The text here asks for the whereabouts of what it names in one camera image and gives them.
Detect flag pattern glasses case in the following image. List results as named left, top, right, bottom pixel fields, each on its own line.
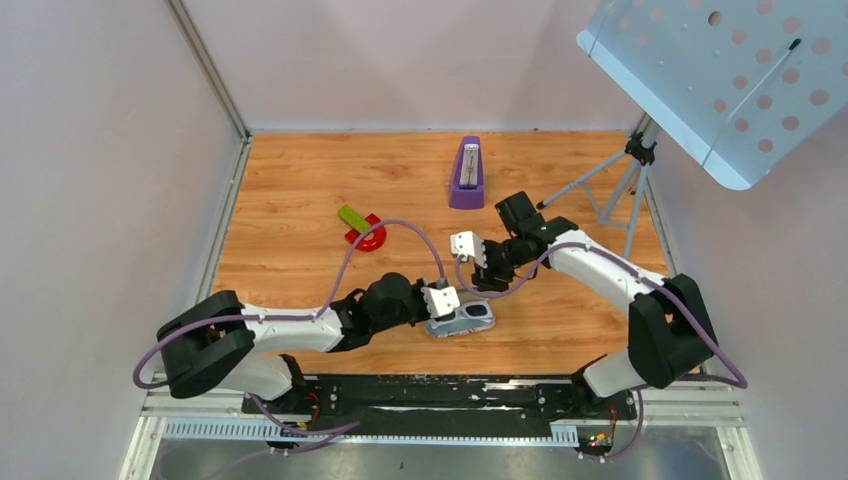
left=425, top=303, right=496, bottom=338

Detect white frame sunglasses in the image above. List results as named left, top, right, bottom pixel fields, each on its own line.
left=459, top=301, right=494, bottom=322

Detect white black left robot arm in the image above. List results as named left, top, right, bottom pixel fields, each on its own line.
left=156, top=272, right=459, bottom=413

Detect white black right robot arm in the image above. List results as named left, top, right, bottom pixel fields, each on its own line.
left=450, top=191, right=717, bottom=418

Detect red plastic piece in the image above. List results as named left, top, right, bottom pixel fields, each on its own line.
left=344, top=213, right=387, bottom=252

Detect purple metronome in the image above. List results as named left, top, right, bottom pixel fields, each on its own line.
left=448, top=135, right=485, bottom=210

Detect green rectangular block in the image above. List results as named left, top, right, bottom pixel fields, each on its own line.
left=337, top=205, right=371, bottom=235

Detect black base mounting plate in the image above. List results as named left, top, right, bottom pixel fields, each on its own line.
left=263, top=374, right=637, bottom=438

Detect light blue music stand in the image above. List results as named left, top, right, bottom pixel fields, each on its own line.
left=535, top=0, right=848, bottom=256

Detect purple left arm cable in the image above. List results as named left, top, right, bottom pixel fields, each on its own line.
left=132, top=219, right=448, bottom=455

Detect aluminium frame rail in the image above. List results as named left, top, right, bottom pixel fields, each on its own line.
left=139, top=378, right=763, bottom=479

